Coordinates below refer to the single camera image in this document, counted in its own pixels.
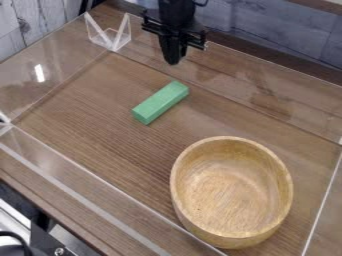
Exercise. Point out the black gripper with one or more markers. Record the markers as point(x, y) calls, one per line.
point(173, 22)

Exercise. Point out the black metal bracket with bolt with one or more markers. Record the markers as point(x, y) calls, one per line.
point(45, 245)

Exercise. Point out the oval wooden bowl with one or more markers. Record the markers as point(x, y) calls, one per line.
point(232, 191)

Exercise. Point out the clear acrylic corner bracket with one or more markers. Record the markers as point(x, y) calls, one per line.
point(109, 38)

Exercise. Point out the green rectangular block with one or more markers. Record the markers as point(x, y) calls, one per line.
point(160, 102)

